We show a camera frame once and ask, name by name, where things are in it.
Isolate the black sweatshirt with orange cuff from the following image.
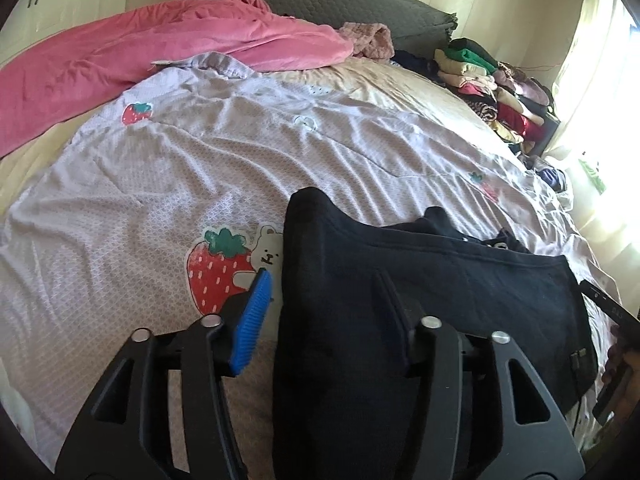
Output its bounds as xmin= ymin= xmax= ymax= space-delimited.
xmin=272 ymin=186 xmax=599 ymax=480

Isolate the green white packet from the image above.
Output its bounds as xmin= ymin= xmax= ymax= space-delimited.
xmin=579 ymin=156 xmax=609 ymax=194

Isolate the dark navy cloth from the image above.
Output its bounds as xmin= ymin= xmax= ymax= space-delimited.
xmin=391 ymin=50 xmax=437 ymax=78

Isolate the pink ruffled cloth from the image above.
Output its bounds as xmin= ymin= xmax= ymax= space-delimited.
xmin=339 ymin=22 xmax=397 ymax=64

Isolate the white fuzzy cloth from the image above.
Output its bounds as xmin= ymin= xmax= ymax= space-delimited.
xmin=0 ymin=360 xmax=37 ymax=453

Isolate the purple blue cloth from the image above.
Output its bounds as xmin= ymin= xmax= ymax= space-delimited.
xmin=520 ymin=155 xmax=570 ymax=192

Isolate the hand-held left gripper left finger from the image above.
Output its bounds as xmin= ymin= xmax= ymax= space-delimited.
xmin=55 ymin=269 xmax=275 ymax=480

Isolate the white wardrobe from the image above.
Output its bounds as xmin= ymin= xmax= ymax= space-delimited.
xmin=0 ymin=0 xmax=132 ymax=66

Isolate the pile of folded clothes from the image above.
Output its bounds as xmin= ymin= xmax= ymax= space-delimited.
xmin=432 ymin=37 xmax=562 ymax=157

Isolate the person's right hand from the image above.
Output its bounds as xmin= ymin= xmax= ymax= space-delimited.
xmin=601 ymin=325 xmax=625 ymax=385

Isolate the beige bedsheet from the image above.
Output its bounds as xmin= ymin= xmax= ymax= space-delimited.
xmin=272 ymin=57 xmax=508 ymax=163

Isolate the lilac strawberry print duvet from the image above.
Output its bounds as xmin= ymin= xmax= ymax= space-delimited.
xmin=0 ymin=52 xmax=618 ymax=466

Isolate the cream curtain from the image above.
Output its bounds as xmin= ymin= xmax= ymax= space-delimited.
xmin=544 ymin=0 xmax=640 ymax=281

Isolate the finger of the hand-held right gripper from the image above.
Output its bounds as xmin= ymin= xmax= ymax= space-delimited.
xmin=579 ymin=279 xmax=640 ymax=331

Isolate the pink blanket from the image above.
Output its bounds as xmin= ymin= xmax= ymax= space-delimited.
xmin=0 ymin=0 xmax=355 ymax=158

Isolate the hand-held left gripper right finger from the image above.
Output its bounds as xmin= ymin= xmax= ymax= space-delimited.
xmin=375 ymin=272 xmax=593 ymax=480

